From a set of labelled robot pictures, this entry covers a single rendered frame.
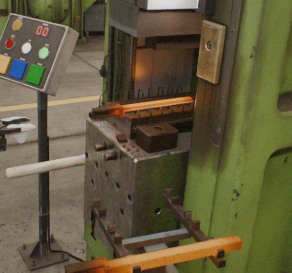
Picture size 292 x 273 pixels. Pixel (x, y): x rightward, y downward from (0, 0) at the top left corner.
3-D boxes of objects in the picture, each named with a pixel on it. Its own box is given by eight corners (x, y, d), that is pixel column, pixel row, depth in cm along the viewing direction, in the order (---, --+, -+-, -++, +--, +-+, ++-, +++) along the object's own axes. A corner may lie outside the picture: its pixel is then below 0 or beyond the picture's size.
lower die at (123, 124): (129, 139, 171) (131, 116, 168) (104, 118, 187) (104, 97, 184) (224, 122, 191) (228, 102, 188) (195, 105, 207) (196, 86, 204)
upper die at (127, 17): (136, 37, 157) (138, 7, 154) (108, 24, 173) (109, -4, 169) (238, 31, 178) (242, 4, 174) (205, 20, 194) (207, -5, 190)
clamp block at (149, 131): (147, 153, 162) (149, 135, 159) (134, 143, 168) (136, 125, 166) (177, 148, 167) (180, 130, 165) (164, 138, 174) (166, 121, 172)
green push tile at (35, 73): (37, 85, 198) (44, 67, 198) (24, 81, 202) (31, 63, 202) (40, 86, 199) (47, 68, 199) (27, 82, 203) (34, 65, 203)
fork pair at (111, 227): (114, 243, 118) (114, 237, 117) (106, 230, 122) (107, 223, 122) (199, 228, 126) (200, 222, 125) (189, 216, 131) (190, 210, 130)
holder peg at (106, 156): (106, 162, 166) (106, 155, 165) (102, 159, 169) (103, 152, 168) (117, 160, 168) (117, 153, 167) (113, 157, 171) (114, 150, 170)
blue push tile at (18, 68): (20, 79, 203) (27, 62, 203) (7, 75, 207) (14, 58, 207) (23, 80, 204) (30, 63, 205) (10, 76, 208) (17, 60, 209)
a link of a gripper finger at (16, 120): (25, 130, 165) (0, 136, 159) (25, 113, 162) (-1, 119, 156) (30, 133, 163) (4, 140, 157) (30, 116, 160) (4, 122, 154)
